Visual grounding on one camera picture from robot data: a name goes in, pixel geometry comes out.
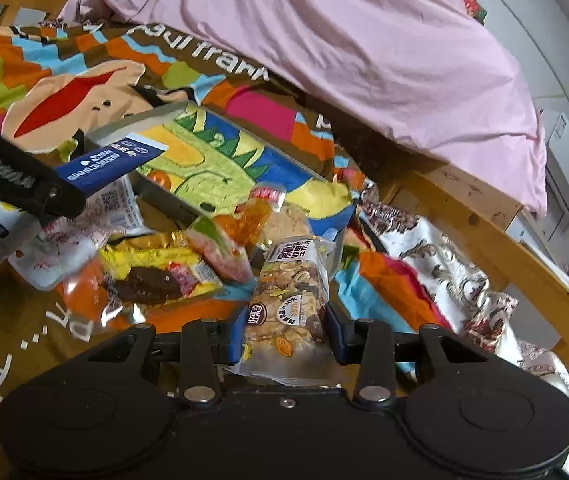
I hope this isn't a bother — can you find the wooden bed frame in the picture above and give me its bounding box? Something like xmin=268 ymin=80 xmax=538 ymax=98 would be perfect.
xmin=25 ymin=16 xmax=569 ymax=346

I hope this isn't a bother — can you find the white floral quilt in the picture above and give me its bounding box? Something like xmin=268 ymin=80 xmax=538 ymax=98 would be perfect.
xmin=358 ymin=194 xmax=569 ymax=480

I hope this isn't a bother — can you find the grey tray with dinosaur print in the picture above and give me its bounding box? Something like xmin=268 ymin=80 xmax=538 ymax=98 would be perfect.
xmin=87 ymin=102 xmax=355 ymax=237

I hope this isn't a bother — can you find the white air conditioner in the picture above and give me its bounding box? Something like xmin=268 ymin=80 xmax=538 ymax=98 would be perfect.
xmin=540 ymin=108 xmax=569 ymax=214

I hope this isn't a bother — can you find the pink bed sheet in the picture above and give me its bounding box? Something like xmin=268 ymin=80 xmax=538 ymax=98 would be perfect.
xmin=61 ymin=0 xmax=547 ymax=214

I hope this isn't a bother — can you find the blue stick sachet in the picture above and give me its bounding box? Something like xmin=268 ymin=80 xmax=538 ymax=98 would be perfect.
xmin=56 ymin=133 xmax=168 ymax=196

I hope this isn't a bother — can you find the orange snack clear packet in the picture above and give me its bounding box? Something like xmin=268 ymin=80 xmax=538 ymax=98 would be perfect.
xmin=213 ymin=183 xmax=286 ymax=247

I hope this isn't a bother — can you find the colourful Paul Frank blanket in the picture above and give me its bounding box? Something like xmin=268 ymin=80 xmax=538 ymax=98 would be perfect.
xmin=0 ymin=22 xmax=454 ymax=480

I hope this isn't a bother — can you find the yellow snack packet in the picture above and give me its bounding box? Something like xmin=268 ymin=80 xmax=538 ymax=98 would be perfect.
xmin=99 ymin=246 xmax=222 ymax=312

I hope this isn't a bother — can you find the white pink snack pouch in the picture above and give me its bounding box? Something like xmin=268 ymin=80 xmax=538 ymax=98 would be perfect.
xmin=8 ymin=177 xmax=152 ymax=290

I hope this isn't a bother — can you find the nut bar clear packet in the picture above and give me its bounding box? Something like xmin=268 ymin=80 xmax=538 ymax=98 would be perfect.
xmin=234 ymin=235 xmax=337 ymax=387

